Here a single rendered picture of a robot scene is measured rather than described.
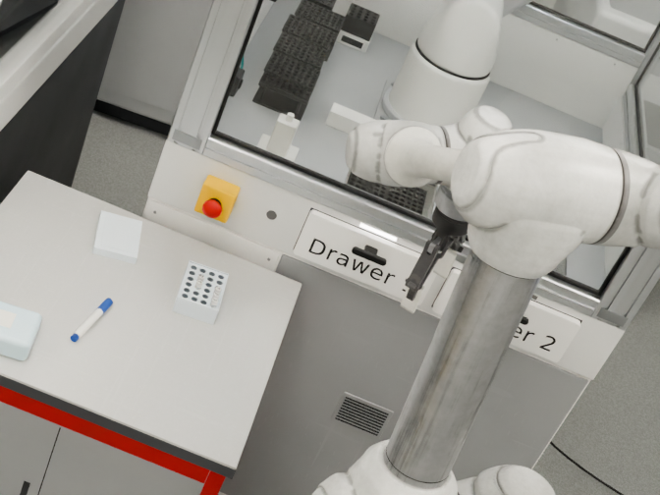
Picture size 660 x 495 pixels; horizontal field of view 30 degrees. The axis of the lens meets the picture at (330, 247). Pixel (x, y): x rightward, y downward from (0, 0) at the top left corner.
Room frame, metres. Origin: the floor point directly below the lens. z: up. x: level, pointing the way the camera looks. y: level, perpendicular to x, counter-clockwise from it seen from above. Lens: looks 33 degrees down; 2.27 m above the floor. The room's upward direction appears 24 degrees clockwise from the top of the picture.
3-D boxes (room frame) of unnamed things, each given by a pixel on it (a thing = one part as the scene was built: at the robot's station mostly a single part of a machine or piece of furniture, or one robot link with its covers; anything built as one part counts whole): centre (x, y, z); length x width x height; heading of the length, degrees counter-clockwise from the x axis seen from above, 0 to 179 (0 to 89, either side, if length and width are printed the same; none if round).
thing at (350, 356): (2.62, -0.10, 0.40); 1.03 x 0.95 x 0.80; 93
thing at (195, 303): (1.92, 0.20, 0.78); 0.12 x 0.08 x 0.04; 8
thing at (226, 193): (2.10, 0.25, 0.88); 0.07 x 0.05 x 0.07; 93
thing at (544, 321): (2.15, -0.39, 0.87); 0.29 x 0.02 x 0.11; 93
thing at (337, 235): (2.13, -0.08, 0.87); 0.29 x 0.02 x 0.11; 93
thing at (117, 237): (1.99, 0.40, 0.77); 0.13 x 0.09 x 0.02; 16
